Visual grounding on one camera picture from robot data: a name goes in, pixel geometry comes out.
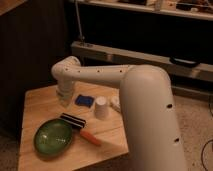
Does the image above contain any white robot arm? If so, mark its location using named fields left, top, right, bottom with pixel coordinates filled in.
left=51, top=56, right=188, bottom=171

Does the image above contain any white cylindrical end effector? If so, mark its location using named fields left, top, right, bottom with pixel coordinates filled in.
left=56, top=88, right=73, bottom=107

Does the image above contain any black handle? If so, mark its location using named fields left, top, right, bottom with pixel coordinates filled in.
left=169, top=57, right=200, bottom=68

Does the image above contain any black cable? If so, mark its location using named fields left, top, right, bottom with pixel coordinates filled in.
left=200, top=96, right=213, bottom=169

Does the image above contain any metal shelf rack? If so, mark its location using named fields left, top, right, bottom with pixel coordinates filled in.
left=71, top=0, right=213, bottom=82

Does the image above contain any small white object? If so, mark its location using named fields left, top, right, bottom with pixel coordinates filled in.
left=110, top=96, right=121, bottom=112

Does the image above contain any orange carrot toy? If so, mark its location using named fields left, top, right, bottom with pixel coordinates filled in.
left=80, top=130, right=101, bottom=146

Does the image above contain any white paper cup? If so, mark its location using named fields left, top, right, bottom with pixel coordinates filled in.
left=94, top=96, right=109, bottom=120

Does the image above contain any black white striped eraser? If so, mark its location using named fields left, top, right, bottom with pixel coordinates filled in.
left=60, top=113, right=86, bottom=129

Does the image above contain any green bowl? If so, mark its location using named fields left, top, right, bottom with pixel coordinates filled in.
left=34, top=119, right=73, bottom=157

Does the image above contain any blue sponge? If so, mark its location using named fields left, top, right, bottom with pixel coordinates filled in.
left=75, top=95, right=94, bottom=108

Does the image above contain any vertical metal pole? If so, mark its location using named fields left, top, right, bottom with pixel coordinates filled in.
left=74, top=0, right=85, bottom=45

